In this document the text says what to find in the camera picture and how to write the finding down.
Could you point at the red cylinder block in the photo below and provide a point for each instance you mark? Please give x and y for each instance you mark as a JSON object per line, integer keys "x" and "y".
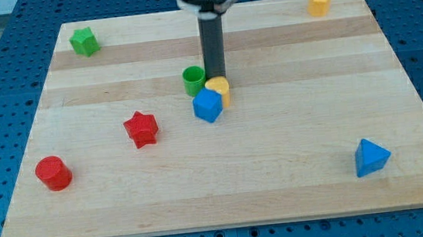
{"x": 53, "y": 172}

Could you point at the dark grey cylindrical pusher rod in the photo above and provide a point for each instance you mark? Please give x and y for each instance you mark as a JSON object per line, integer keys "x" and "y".
{"x": 212, "y": 46}

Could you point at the blue triangle block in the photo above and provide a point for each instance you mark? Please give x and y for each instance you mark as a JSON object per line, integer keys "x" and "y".
{"x": 370, "y": 158}

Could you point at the blue cube block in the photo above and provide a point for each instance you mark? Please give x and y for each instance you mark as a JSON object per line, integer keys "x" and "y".
{"x": 207, "y": 105}

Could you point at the red star block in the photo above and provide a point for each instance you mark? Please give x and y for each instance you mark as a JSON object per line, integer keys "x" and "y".
{"x": 142, "y": 129}

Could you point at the yellow hexagon block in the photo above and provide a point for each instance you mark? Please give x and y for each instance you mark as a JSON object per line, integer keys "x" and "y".
{"x": 318, "y": 8}

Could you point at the light wooden board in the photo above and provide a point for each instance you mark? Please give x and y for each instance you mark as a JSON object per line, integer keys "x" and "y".
{"x": 305, "y": 90}

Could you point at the green cylinder block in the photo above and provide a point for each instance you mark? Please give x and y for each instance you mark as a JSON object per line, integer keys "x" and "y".
{"x": 194, "y": 80}

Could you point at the yellow heart block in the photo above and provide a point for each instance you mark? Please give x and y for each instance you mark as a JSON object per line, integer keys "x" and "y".
{"x": 220, "y": 85}

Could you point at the green star block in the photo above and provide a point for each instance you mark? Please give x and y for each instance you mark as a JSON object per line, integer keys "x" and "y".
{"x": 83, "y": 42}

